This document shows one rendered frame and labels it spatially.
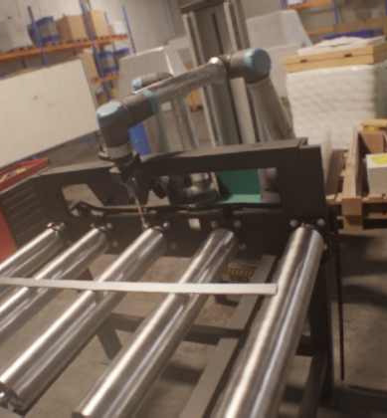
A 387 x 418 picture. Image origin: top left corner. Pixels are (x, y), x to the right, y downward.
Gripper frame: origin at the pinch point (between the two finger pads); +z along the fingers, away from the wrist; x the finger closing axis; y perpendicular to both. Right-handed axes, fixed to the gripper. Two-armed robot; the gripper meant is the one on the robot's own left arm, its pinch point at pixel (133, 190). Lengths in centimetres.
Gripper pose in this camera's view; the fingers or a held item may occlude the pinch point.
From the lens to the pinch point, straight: 139.8
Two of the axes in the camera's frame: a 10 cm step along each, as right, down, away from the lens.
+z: 1.5, 7.4, 6.5
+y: 9.1, 1.5, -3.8
